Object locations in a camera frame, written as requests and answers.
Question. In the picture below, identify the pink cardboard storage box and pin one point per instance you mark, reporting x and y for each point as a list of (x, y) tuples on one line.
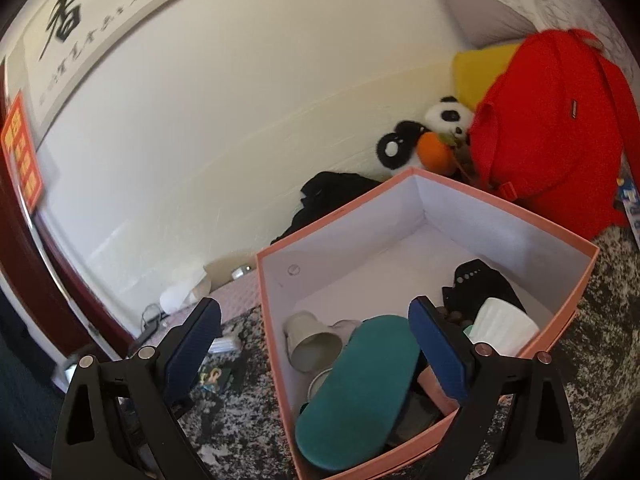
[(402, 240)]

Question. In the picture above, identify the black clothing pile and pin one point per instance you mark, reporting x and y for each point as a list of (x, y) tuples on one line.
[(324, 193)]

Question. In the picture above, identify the pink quilted bed sheet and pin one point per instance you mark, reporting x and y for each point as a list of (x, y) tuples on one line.
[(234, 298)]

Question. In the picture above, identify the grey headboard cushion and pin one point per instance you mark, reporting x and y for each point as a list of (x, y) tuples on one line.
[(487, 22)]

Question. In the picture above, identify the pink green refill pouch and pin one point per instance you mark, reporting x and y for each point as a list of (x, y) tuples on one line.
[(431, 386)]

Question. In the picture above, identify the dark green illustrated card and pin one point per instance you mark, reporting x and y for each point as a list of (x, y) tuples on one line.
[(224, 377)]

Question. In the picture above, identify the red backpack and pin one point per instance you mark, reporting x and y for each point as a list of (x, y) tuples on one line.
[(554, 129)]

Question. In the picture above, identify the white paper roll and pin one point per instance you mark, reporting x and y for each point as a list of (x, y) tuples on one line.
[(186, 293)]

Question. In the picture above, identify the black white patterned blanket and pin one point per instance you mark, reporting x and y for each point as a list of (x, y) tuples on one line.
[(241, 434)]

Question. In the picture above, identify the black router box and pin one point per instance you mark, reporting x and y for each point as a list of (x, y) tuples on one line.
[(139, 342)]

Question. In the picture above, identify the yellow pillow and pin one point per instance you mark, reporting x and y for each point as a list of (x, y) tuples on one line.
[(475, 71)]

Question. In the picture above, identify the white spray bottle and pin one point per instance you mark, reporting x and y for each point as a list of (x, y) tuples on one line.
[(226, 344)]

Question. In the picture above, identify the black electronic device in box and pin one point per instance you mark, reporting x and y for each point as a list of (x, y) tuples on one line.
[(474, 283)]

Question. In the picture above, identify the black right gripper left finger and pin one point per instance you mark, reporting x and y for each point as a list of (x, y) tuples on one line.
[(119, 420)]

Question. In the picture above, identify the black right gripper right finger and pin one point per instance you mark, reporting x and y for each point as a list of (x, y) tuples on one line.
[(538, 440)]

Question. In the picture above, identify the white paper cup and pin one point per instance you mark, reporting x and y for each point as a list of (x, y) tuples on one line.
[(503, 326)]

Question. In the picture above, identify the teal glasses case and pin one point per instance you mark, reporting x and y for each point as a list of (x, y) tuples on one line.
[(349, 419)]

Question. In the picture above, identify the black white panda plush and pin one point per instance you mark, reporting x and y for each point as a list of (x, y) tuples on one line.
[(449, 118)]

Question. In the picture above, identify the calligraphy wall scroll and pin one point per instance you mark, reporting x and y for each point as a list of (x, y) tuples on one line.
[(61, 44)]

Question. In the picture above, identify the red orange wall poster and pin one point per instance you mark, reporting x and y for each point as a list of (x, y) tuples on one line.
[(18, 147)]

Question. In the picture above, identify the small silver metal item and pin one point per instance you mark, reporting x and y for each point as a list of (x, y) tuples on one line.
[(241, 271)]

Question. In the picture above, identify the grey paper cup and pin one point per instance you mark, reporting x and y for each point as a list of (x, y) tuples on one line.
[(311, 344)]

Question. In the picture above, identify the orange plush ball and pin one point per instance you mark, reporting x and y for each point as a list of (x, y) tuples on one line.
[(434, 155)]

